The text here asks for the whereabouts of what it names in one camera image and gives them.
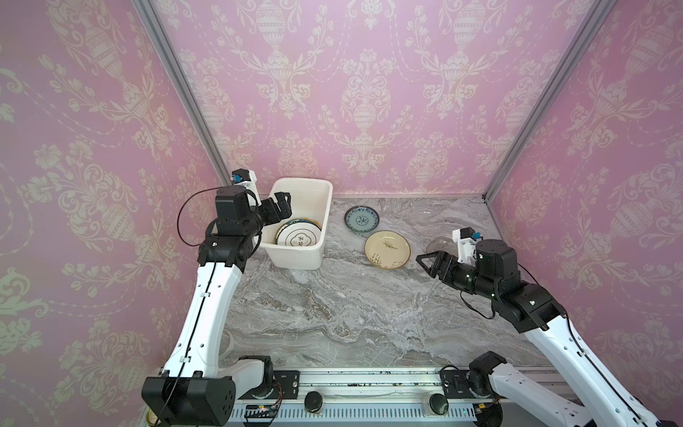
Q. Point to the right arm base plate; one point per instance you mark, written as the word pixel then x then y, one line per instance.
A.
pixel 459 384

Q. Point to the white plate green line pattern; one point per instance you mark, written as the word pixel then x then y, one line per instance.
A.
pixel 301 232

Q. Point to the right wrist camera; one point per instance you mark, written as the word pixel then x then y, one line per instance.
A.
pixel 465 240

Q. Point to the small teal patterned plate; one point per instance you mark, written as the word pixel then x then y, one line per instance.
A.
pixel 361 219

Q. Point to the white slotted cable duct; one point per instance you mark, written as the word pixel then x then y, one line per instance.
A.
pixel 371 413

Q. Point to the white plastic bin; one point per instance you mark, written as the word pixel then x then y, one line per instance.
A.
pixel 311 199

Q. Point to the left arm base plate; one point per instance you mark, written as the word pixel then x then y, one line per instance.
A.
pixel 285 384

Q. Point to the jar black lid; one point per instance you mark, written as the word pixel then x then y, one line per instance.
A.
pixel 314 403
pixel 435 405

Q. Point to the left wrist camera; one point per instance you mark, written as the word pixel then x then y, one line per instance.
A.
pixel 247 178

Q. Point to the left jar black lid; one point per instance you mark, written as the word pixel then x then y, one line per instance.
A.
pixel 314 403

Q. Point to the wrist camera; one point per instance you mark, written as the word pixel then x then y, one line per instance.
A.
pixel 247 178
pixel 465 240

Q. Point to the right jar black lid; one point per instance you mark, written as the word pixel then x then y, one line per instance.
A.
pixel 435 405

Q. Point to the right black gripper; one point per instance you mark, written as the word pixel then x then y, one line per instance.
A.
pixel 444 260

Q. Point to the clear glass plate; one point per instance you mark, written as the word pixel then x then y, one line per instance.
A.
pixel 444 244

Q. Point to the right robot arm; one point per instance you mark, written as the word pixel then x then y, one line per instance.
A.
pixel 603 400

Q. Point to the beige plate floral pattern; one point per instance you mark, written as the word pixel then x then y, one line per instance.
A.
pixel 387 250

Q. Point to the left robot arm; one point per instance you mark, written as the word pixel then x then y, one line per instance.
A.
pixel 221 266

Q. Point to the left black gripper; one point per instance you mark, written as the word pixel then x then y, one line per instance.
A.
pixel 285 206

